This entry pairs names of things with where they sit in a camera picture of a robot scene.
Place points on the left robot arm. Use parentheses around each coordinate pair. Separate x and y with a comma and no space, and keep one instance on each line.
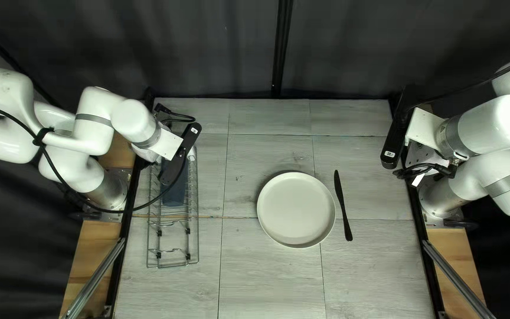
(100,119)

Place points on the white cutlery holder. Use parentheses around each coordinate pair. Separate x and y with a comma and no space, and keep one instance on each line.
(191,156)

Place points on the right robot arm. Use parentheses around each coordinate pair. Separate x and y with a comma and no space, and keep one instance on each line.
(494,124)

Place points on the black frame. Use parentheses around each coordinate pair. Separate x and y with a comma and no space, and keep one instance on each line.
(283,48)

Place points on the dark blue cup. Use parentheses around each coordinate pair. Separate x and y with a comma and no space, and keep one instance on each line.
(176,192)

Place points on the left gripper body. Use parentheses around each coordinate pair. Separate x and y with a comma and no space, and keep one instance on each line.
(171,144)

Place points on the pale plate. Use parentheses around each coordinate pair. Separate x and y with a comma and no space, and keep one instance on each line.
(296,208)

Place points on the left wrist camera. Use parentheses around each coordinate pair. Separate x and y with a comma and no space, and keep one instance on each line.
(179,155)

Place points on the black knife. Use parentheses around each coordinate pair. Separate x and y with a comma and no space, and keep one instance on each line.
(342,208)

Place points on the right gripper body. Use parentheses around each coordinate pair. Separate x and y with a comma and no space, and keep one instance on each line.
(423,128)

